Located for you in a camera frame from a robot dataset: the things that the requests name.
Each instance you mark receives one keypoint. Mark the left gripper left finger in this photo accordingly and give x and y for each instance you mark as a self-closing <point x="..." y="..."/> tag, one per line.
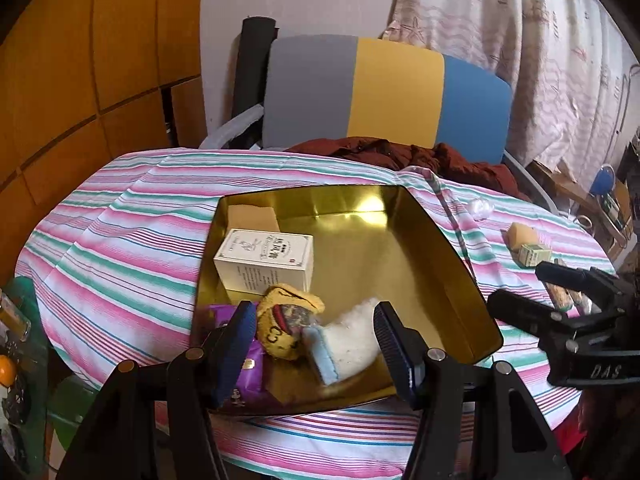
<point x="238" y="327"/>

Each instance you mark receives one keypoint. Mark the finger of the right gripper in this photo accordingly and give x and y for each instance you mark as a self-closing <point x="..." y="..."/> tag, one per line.
<point x="579" y="280"/>
<point x="529" y="316"/>

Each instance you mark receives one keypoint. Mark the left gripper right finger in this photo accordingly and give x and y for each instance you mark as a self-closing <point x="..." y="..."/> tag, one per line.
<point x="403" y="350"/>

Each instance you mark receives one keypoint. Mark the long cracker bar packet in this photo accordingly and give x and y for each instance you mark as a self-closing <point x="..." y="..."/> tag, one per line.
<point x="560" y="297"/>

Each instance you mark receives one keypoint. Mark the purple snack packet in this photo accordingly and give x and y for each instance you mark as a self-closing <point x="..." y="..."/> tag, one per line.
<point x="250" y="390"/>

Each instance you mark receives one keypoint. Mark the yellow knitted sock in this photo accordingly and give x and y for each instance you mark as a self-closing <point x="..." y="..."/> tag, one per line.
<point x="282" y="315"/>

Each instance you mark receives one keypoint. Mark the small green white box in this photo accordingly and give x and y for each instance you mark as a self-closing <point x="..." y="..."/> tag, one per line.
<point x="530" y="254"/>

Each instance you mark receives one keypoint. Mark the white fluffy sock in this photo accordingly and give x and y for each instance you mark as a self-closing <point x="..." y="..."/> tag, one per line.
<point x="345" y="347"/>

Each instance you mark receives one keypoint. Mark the white medicine box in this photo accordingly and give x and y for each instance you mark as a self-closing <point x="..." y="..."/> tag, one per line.
<point x="252" y="261"/>

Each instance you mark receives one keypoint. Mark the orange sponge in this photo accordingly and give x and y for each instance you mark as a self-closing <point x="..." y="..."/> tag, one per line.
<point x="519" y="234"/>

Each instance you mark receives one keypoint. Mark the Weidan rice cracker packet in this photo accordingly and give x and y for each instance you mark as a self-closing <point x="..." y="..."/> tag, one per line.
<point x="583" y="304"/>

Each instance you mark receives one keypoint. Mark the wooden side table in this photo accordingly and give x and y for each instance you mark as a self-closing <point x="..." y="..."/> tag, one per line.
<point x="563" y="186"/>

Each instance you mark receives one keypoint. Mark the blue folding chair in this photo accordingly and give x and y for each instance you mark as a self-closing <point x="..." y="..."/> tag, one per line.
<point x="604" y="181"/>

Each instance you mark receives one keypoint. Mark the gold metal tin box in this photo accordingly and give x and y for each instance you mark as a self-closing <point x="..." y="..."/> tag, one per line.
<point x="369" y="241"/>

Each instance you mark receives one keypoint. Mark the dark red jacket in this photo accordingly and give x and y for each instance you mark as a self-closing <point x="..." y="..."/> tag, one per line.
<point x="443" y="160"/>

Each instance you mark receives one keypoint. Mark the pink patterned curtain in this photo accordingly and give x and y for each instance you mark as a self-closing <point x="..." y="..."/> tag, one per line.
<point x="566" y="61"/>

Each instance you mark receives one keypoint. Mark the grey yellow blue chair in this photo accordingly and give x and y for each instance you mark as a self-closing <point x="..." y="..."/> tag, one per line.
<point x="338" y="87"/>

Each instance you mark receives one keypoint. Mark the black rolled mat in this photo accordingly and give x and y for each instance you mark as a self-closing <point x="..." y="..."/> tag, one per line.
<point x="251" y="67"/>

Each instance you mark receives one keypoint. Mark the orange wooden wardrobe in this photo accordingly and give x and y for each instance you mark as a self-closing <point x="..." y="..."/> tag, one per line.
<point x="83" y="82"/>

